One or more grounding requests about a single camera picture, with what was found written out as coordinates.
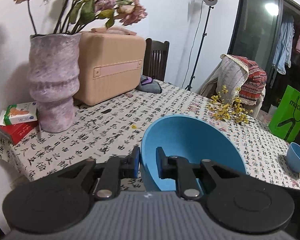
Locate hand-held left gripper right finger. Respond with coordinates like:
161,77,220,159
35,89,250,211
156,147,243,200

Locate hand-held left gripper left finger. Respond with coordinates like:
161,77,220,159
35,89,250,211
54,146,141,201

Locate blue bowl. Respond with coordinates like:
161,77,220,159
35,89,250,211
141,115,247,192
286,142,300,173

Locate calligraphy printed tablecloth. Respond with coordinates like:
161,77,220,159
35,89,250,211
0,79,300,193

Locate grey and purple cloth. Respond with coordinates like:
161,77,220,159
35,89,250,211
136,75,162,94

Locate chair draped with patterned clothes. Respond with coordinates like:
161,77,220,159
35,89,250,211
197,62,265,119

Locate yellow blossom branches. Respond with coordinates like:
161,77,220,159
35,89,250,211
207,85,255,124

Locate peach ribbed suitcase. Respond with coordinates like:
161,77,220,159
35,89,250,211
73,27,147,106

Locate purple textured vase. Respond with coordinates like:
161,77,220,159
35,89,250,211
27,33,82,133

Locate dark wooden chair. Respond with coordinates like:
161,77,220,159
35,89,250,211
142,38,170,82

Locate red box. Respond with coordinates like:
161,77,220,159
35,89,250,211
0,120,40,145

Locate green and white tissue pack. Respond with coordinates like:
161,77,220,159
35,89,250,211
0,102,38,126

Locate green paper bag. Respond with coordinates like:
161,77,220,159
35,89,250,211
269,85,300,143

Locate dried pink rose bouquet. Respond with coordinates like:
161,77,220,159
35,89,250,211
9,0,148,35

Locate hanging light blue garment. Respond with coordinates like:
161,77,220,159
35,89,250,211
272,15,295,75

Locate thin black light cable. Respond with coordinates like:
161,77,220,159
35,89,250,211
183,5,203,88

